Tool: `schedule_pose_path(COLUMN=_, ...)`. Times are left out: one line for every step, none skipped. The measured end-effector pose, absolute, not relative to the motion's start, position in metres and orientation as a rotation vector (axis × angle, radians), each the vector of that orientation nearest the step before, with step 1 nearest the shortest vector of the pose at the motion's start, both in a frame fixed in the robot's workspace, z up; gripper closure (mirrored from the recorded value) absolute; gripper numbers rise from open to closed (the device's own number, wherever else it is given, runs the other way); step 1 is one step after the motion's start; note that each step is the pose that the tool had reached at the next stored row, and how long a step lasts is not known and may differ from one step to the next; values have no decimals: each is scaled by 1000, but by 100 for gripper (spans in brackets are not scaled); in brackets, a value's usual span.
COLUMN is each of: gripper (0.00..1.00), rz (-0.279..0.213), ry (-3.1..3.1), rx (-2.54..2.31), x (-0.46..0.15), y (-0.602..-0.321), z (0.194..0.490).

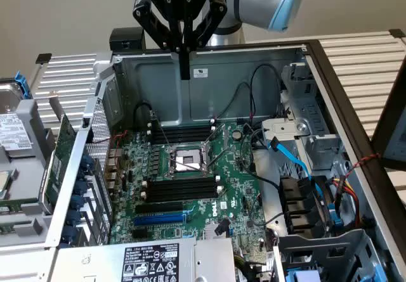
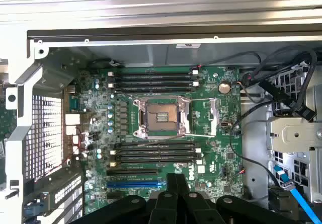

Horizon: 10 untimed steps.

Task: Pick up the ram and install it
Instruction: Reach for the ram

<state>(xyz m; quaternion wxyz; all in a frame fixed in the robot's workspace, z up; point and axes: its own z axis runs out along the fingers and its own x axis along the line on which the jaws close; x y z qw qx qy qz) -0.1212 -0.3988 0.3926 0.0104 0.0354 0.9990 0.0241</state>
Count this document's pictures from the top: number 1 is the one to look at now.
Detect black sleeved cable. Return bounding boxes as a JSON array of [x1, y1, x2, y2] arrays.
[[252, 170, 282, 189]]

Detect black plastic fan shroud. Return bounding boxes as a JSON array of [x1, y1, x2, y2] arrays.
[[278, 174, 336, 237]]

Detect silver metal disk bay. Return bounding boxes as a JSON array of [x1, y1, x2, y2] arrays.
[[260, 61, 345, 177]]

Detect black box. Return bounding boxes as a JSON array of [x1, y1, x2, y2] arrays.
[[109, 27, 147, 53]]

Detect long black expansion slot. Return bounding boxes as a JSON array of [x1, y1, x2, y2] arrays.
[[135, 200, 185, 215]]

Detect red black twisted wire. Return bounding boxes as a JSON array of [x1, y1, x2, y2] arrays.
[[91, 129, 130, 144], [348, 153, 381, 172]]

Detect yellow black power wires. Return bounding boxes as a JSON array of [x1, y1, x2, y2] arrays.
[[234, 253, 254, 276]]

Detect silver CPU chip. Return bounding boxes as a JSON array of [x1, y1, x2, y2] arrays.
[[0, 169, 17, 200]]

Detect grey parts rack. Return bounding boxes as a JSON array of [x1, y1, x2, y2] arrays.
[[0, 98, 58, 241]]

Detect red yellow power wires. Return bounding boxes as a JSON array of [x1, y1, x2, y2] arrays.
[[331, 174, 364, 231]]

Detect blue expansion slot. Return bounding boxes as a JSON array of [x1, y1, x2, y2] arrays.
[[133, 211, 188, 228]]

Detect blue flat data wire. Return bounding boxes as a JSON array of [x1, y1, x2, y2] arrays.
[[268, 137, 326, 208]]

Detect black RAM slot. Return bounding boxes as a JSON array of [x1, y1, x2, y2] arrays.
[[146, 183, 219, 195], [146, 177, 219, 189], [152, 134, 213, 144], [147, 120, 215, 132], [145, 188, 220, 200], [145, 193, 221, 205], [152, 131, 213, 140], [151, 126, 213, 136]]

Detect black and red wire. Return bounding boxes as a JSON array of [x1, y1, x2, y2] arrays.
[[217, 81, 254, 121]]

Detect hard disk with blue rails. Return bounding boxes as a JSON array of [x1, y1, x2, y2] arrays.
[[0, 71, 36, 157]]

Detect dark grey disk bay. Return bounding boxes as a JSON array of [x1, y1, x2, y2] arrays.
[[274, 228, 393, 282]]

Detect dark framed panel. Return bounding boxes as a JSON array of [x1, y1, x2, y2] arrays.
[[370, 52, 406, 212]]

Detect silver finned heatsink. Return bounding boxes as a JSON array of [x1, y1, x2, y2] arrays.
[[205, 222, 230, 239]]

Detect green graphics card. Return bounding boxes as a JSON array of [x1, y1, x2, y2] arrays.
[[37, 91, 79, 215]]

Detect grey power supply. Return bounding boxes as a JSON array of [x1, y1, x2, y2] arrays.
[[50, 237, 237, 282]]

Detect thin metal locking lever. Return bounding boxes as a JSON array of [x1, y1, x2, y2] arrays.
[[205, 143, 238, 168], [151, 112, 174, 148]]

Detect thin black wire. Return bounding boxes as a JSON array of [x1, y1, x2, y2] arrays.
[[249, 63, 283, 121], [133, 101, 155, 143]]

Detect metal CPU socket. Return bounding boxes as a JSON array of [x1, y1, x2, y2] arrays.
[[163, 142, 212, 180]]

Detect green motherboard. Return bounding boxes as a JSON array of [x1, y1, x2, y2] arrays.
[[107, 122, 278, 260]]

